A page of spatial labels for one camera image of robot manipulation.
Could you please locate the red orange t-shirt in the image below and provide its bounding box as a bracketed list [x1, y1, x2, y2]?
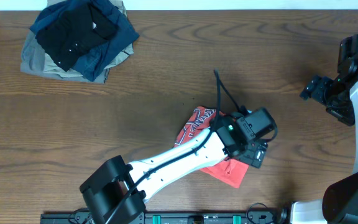
[173, 106, 249, 189]

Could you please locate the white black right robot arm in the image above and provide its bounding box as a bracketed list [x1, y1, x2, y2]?
[289, 52, 358, 224]

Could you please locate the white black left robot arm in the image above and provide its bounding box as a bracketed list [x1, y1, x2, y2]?
[80, 111, 277, 223]

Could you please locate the navy blue folded garment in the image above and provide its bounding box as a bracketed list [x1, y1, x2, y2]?
[29, 0, 140, 83]

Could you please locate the black folded shirt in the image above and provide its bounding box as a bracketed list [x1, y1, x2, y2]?
[35, 3, 118, 71]

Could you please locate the grey khaki folded garment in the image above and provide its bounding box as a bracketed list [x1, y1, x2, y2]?
[20, 0, 135, 85]

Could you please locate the black mounting rail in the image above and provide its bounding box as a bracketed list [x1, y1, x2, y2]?
[40, 210, 290, 224]

